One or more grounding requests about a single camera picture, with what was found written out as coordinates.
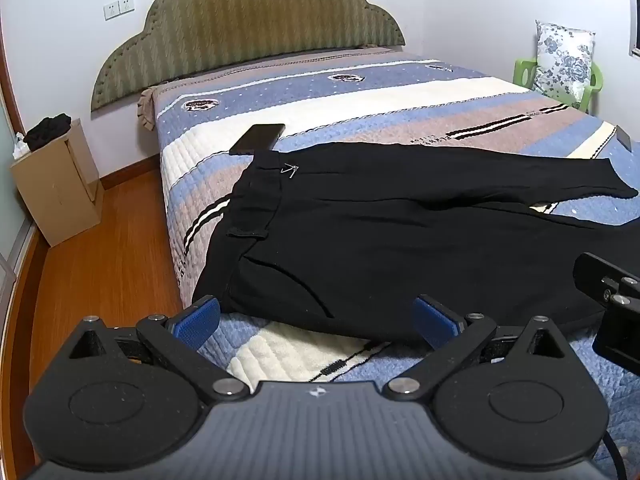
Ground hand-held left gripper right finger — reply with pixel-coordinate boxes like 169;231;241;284
382;294;576;403

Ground side window frame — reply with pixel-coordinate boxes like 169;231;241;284
629;0;640;57

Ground cardboard nightstand box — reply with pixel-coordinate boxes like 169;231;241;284
10;119;105;248

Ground striped quilted bed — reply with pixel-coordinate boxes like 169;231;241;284
137;47;640;480

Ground green padded headboard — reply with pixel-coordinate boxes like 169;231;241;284
90;0;407;112

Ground black pants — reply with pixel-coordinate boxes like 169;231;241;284
192;141;640;343

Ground white crumpled item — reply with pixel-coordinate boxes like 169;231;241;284
11;132;32;162

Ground black folded cloth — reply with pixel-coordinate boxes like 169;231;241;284
24;115;73;152

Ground floral pillow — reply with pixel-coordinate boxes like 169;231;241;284
532;20;597;111

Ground green plastic chair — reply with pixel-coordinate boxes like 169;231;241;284
514;57;605;113

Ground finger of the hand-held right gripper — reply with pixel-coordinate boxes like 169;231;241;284
594;305;640;367
572;252;640;318

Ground black smartphone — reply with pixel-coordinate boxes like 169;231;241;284
229;123;286;157

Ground brown ruffled pillow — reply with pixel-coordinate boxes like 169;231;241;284
137;87;158;132

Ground black cable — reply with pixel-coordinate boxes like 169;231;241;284
601;427;630;480

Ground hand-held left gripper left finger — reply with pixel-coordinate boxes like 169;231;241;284
67;296;251;403

